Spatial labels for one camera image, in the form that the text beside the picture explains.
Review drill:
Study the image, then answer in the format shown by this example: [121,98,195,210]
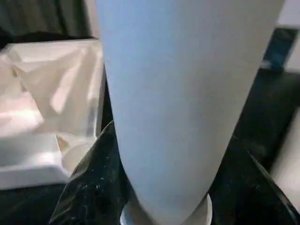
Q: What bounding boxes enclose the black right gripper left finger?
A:
[48,120,132,225]

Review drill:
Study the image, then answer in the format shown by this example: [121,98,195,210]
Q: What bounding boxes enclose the grey-green curtain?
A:
[0,0,94,41]

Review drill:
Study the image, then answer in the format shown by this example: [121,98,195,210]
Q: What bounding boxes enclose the white plastic table top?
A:
[0,38,105,190]

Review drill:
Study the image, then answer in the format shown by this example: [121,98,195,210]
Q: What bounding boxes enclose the black mat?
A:
[0,27,300,225]

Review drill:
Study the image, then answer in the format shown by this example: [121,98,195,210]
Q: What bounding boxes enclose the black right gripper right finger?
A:
[208,135,300,225]

